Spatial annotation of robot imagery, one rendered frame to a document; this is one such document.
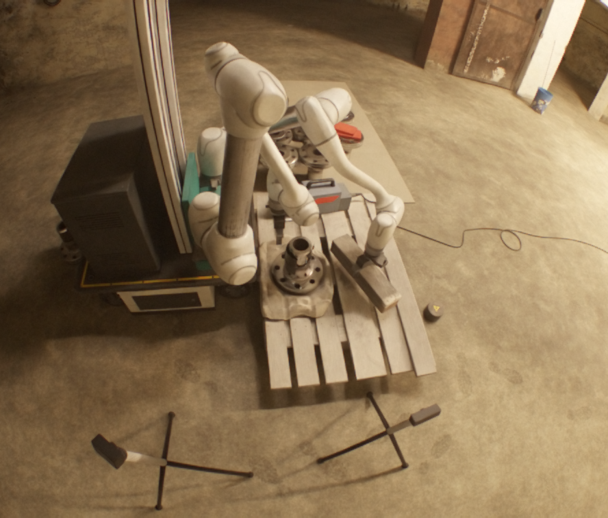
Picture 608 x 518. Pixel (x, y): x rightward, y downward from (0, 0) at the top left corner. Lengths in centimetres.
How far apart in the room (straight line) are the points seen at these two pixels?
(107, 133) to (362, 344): 154
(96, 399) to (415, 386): 163
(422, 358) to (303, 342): 58
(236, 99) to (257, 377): 126
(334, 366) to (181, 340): 78
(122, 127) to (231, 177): 81
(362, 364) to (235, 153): 109
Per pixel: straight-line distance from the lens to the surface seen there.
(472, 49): 575
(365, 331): 164
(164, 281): 157
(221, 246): 111
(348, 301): 170
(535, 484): 214
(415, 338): 169
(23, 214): 303
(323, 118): 127
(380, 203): 152
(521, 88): 655
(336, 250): 174
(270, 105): 79
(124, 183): 127
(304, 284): 165
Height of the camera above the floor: 159
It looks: 53 degrees down
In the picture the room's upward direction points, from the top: 9 degrees clockwise
